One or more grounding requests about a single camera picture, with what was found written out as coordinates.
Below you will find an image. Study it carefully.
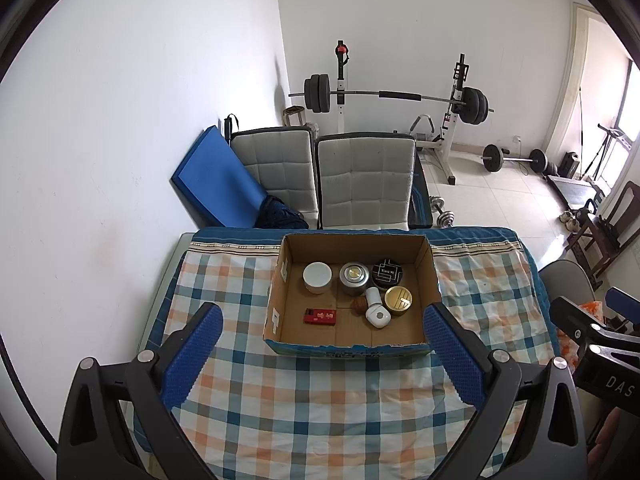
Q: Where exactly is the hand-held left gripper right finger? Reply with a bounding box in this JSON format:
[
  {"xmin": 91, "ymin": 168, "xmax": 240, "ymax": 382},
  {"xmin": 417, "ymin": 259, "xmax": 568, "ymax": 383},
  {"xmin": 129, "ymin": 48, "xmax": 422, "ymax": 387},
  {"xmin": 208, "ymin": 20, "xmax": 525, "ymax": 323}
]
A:
[{"xmin": 421, "ymin": 301, "xmax": 588, "ymax": 480}]

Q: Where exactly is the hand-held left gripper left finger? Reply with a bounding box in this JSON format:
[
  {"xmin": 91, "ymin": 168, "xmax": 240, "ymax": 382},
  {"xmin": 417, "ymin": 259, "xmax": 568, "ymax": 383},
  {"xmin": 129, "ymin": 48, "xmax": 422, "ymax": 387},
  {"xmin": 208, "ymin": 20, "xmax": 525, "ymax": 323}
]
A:
[{"xmin": 57, "ymin": 301, "xmax": 226, "ymax": 480}]

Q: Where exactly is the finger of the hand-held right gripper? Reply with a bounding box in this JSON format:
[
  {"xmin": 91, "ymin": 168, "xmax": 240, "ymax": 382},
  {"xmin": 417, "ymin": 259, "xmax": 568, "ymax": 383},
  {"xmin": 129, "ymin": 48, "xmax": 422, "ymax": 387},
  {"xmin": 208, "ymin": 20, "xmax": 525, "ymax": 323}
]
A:
[
  {"xmin": 604, "ymin": 286, "xmax": 640, "ymax": 333},
  {"xmin": 549, "ymin": 296, "xmax": 640, "ymax": 358}
]

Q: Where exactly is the gold round tin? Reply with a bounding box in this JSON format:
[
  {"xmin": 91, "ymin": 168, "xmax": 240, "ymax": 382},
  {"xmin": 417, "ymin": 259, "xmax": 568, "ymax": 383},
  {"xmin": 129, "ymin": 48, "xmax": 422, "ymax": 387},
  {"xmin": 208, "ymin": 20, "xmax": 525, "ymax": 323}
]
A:
[{"xmin": 383, "ymin": 286, "xmax": 414, "ymax": 316}]

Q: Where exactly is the white earbuds case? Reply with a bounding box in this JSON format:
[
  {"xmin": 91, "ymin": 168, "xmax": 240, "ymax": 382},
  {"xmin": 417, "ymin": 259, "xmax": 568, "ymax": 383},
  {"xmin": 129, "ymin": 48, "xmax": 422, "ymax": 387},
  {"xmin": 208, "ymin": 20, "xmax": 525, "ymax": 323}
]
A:
[{"xmin": 365, "ymin": 306, "xmax": 392, "ymax": 329}]

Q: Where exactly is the cardboard box with blue print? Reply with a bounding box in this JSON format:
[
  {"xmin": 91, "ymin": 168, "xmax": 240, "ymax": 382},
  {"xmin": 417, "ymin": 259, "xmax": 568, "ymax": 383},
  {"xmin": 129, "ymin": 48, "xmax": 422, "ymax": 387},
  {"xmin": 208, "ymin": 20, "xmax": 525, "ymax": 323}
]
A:
[{"xmin": 263, "ymin": 232, "xmax": 443, "ymax": 361}]

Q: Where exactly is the red box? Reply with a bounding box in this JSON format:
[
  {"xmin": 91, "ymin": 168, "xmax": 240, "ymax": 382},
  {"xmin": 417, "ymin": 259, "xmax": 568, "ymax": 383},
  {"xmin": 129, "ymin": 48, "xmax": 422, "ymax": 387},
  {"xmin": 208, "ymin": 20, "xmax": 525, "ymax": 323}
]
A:
[{"xmin": 302, "ymin": 308, "xmax": 337, "ymax": 326}]

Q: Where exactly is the white round jar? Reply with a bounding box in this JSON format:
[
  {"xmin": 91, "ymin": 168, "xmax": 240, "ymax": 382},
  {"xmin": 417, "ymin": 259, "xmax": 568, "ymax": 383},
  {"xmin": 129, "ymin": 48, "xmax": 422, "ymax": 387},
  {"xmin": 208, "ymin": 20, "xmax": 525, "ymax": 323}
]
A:
[{"xmin": 302, "ymin": 262, "xmax": 333, "ymax": 295}]

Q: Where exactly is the person's right forearm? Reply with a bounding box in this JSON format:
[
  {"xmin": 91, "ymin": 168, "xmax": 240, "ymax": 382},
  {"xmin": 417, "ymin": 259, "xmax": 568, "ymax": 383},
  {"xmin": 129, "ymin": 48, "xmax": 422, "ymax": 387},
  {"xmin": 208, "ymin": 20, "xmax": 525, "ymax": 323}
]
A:
[{"xmin": 590, "ymin": 405, "xmax": 640, "ymax": 480}]

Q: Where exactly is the dark wooden chair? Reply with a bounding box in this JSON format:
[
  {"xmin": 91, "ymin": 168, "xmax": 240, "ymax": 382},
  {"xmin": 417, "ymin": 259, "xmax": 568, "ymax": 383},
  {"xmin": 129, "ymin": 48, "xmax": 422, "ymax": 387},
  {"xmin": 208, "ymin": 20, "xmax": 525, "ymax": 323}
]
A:
[{"xmin": 565, "ymin": 180, "xmax": 640, "ymax": 288}]

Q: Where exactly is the black round tin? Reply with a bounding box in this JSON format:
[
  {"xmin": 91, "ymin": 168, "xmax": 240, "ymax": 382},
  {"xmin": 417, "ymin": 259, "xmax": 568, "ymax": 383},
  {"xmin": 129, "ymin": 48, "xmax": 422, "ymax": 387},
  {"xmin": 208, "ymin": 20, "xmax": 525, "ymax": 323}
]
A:
[{"xmin": 371, "ymin": 258, "xmax": 403, "ymax": 290}]

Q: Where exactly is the treadmill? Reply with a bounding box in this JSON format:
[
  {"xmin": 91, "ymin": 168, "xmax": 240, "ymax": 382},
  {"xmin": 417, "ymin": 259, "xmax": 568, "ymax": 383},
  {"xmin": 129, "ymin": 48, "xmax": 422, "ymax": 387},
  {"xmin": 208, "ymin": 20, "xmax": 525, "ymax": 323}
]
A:
[{"xmin": 547, "ymin": 125, "xmax": 640, "ymax": 211}]

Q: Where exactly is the silver round tin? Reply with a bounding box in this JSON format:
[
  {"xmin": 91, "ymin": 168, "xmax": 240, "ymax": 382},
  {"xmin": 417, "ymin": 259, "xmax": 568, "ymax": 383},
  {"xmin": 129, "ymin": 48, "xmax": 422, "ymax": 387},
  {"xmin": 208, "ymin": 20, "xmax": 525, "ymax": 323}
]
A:
[{"xmin": 339, "ymin": 262, "xmax": 371, "ymax": 296}]

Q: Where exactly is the plaid blue orange cloth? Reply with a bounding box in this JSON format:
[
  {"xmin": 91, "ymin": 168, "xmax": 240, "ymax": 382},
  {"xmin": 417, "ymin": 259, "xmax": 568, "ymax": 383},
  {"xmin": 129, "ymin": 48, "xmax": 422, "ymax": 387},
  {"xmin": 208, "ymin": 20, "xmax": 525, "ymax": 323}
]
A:
[{"xmin": 132, "ymin": 226, "xmax": 561, "ymax": 480}]

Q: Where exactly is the chrome dumbbell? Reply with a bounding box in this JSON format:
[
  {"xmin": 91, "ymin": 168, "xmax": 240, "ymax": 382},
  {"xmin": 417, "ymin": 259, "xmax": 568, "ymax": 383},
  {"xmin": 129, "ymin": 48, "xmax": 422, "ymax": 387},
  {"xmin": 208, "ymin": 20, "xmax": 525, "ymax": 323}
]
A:
[{"xmin": 429, "ymin": 196, "xmax": 454, "ymax": 229}]

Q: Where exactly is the black weight bench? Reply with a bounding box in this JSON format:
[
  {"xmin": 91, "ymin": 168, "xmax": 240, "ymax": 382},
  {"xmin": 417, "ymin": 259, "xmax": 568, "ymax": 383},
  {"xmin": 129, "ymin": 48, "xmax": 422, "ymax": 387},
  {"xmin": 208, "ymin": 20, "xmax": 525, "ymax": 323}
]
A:
[{"xmin": 409, "ymin": 160, "xmax": 434, "ymax": 229}]

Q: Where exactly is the dark blue bag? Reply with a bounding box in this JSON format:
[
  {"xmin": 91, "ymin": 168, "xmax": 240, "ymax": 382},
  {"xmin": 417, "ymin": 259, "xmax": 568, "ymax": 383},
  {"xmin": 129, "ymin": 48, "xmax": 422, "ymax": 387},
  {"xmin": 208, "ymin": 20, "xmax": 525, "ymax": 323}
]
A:
[{"xmin": 257, "ymin": 195, "xmax": 308, "ymax": 231}]

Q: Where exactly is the blue foam mat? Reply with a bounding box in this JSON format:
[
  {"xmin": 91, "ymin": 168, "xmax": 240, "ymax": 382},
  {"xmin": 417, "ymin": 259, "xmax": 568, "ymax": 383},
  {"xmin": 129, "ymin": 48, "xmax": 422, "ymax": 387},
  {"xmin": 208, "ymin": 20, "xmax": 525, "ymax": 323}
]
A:
[{"xmin": 171, "ymin": 126, "xmax": 271, "ymax": 228}]

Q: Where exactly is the short barbell with black plates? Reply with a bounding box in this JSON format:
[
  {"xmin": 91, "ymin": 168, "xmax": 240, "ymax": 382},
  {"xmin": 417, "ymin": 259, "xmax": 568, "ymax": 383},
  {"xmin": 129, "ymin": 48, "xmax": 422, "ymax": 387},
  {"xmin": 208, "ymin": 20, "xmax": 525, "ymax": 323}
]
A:
[{"xmin": 481, "ymin": 144, "xmax": 548, "ymax": 174}]

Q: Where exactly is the grey padded chair right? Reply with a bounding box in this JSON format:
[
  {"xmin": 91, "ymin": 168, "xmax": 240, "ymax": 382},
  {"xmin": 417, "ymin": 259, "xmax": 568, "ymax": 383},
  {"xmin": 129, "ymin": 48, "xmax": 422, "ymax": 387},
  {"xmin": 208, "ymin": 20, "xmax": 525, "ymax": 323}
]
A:
[{"xmin": 316, "ymin": 133, "xmax": 416, "ymax": 231}]

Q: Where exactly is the grey padded chair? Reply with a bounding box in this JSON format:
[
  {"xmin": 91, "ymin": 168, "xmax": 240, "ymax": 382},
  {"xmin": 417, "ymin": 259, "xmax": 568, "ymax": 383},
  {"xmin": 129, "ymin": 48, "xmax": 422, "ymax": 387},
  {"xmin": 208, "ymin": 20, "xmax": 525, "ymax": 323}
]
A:
[
  {"xmin": 316, "ymin": 133, "xmax": 416, "ymax": 231},
  {"xmin": 231, "ymin": 127, "xmax": 319, "ymax": 228}
]

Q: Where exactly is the grey padded chair left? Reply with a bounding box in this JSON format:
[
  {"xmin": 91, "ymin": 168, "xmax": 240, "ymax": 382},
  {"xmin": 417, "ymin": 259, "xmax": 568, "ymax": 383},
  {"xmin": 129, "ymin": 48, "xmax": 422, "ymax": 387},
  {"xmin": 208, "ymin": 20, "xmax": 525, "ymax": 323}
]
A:
[{"xmin": 231, "ymin": 127, "xmax": 319, "ymax": 228}]

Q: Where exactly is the white barbell rack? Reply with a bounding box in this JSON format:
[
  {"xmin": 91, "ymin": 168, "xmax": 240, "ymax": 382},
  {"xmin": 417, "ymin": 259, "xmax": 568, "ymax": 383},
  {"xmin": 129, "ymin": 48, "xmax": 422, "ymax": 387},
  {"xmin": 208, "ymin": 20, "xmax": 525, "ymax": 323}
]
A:
[{"xmin": 334, "ymin": 39, "xmax": 472, "ymax": 187}]

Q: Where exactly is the long barbell with black plates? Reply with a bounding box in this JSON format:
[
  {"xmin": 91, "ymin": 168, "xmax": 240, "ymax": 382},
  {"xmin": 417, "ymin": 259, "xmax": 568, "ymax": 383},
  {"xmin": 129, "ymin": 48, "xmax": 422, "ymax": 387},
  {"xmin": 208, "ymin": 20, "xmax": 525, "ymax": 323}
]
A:
[{"xmin": 289, "ymin": 74, "xmax": 496, "ymax": 125}]

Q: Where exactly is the grey curved exercise frame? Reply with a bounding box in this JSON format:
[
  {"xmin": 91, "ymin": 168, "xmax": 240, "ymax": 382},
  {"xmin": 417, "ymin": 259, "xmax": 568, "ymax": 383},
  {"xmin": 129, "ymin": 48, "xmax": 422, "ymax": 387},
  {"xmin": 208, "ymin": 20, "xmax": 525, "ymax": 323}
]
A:
[{"xmin": 410, "ymin": 115, "xmax": 449, "ymax": 144}]

